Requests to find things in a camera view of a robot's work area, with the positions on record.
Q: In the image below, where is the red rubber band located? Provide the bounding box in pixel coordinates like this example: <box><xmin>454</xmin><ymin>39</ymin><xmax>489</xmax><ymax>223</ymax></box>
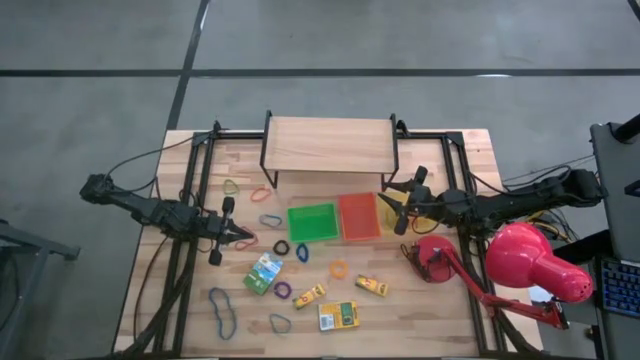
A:
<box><xmin>233</xmin><ymin>227</ymin><xmax>260</xmax><ymax>252</ymax></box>

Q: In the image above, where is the large blue rubber band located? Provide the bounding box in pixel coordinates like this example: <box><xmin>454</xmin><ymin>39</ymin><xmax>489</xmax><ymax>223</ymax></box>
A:
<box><xmin>207</xmin><ymin>287</ymin><xmax>238</xmax><ymax>342</ymax></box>

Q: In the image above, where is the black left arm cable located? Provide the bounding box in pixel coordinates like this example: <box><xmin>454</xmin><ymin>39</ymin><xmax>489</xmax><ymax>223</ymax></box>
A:
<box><xmin>106</xmin><ymin>134</ymin><xmax>214</xmax><ymax>194</ymax></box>

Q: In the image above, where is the brown cable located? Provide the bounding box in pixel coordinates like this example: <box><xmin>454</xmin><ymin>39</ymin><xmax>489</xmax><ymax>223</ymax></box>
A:
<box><xmin>132</xmin><ymin>234</ymin><xmax>171</xmax><ymax>346</ymax></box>

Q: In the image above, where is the large yellow crayon box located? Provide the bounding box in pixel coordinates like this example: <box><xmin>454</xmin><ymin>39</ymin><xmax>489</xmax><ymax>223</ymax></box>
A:
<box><xmin>317</xmin><ymin>300</ymin><xmax>361</xmax><ymax>333</ymax></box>

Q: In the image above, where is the green plastic basket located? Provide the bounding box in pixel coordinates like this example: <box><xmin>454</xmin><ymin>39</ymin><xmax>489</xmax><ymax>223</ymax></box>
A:
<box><xmin>286</xmin><ymin>201</ymin><xmax>342</xmax><ymax>245</ymax></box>

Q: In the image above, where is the black metal rig frame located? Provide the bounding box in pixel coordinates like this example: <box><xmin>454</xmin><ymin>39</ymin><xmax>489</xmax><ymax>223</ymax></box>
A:
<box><xmin>114</xmin><ymin>119</ymin><xmax>541</xmax><ymax>360</ymax></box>

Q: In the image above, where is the black lamp cable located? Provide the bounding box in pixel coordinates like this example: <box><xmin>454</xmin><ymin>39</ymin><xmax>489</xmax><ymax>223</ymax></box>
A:
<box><xmin>399</xmin><ymin>242</ymin><xmax>432</xmax><ymax>282</ymax></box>

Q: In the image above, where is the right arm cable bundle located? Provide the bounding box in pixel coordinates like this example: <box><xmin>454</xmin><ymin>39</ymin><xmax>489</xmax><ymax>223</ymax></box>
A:
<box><xmin>499</xmin><ymin>154</ymin><xmax>601</xmax><ymax>241</ymax></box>

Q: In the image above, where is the red desk lamp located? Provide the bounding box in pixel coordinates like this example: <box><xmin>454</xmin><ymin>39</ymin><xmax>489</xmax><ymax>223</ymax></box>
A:
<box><xmin>402</xmin><ymin>221</ymin><xmax>595</xmax><ymax>331</ymax></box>

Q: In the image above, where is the orange plastic basket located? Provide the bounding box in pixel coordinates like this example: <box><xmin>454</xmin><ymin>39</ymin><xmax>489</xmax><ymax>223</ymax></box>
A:
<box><xmin>337</xmin><ymin>191</ymin><xmax>383</xmax><ymax>243</ymax></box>

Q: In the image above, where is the grey metal furniture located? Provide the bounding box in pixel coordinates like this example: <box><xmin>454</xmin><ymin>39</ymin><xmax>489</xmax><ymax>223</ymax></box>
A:
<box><xmin>0</xmin><ymin>218</ymin><xmax>81</xmax><ymax>360</ymax></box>

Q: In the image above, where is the yellow plastic basket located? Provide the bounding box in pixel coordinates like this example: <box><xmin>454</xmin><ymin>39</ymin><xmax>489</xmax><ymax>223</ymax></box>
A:
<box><xmin>375</xmin><ymin>192</ymin><xmax>444</xmax><ymax>237</ymax></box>

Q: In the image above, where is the small yellow crayon pack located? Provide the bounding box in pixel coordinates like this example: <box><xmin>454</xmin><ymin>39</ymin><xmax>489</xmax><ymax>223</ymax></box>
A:
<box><xmin>355</xmin><ymin>272</ymin><xmax>391</xmax><ymax>300</ymax></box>
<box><xmin>292</xmin><ymin>283</ymin><xmax>327</xmax><ymax>311</ymax></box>

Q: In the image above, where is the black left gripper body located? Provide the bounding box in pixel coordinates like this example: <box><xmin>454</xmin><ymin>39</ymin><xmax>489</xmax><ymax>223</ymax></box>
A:
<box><xmin>197</xmin><ymin>196</ymin><xmax>237</xmax><ymax>267</ymax></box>

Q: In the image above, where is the wooden desk shelf riser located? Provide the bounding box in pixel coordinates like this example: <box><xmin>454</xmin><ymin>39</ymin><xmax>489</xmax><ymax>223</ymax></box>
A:
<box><xmin>259</xmin><ymin>109</ymin><xmax>401</xmax><ymax>194</ymax></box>

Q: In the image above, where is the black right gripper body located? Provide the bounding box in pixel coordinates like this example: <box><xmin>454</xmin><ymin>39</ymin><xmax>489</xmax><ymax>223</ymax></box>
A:
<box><xmin>394</xmin><ymin>166</ymin><xmax>451</xmax><ymax>236</ymax></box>

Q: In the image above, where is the green blue crayon box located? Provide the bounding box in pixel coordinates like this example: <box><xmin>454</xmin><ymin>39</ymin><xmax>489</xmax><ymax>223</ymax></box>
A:
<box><xmin>242</xmin><ymin>252</ymin><xmax>285</xmax><ymax>296</ymax></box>

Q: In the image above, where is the orange rubber band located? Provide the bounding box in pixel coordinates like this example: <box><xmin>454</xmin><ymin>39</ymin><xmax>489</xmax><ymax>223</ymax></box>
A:
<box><xmin>249</xmin><ymin>185</ymin><xmax>274</xmax><ymax>204</ymax></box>

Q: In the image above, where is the grey cart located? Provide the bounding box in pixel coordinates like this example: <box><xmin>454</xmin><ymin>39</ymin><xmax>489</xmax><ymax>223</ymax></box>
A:
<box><xmin>589</xmin><ymin>121</ymin><xmax>640</xmax><ymax>360</ymax></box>

